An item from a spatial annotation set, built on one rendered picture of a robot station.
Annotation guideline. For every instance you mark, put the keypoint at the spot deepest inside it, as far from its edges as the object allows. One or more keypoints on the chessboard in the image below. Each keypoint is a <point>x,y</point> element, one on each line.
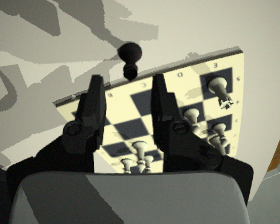
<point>128,114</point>

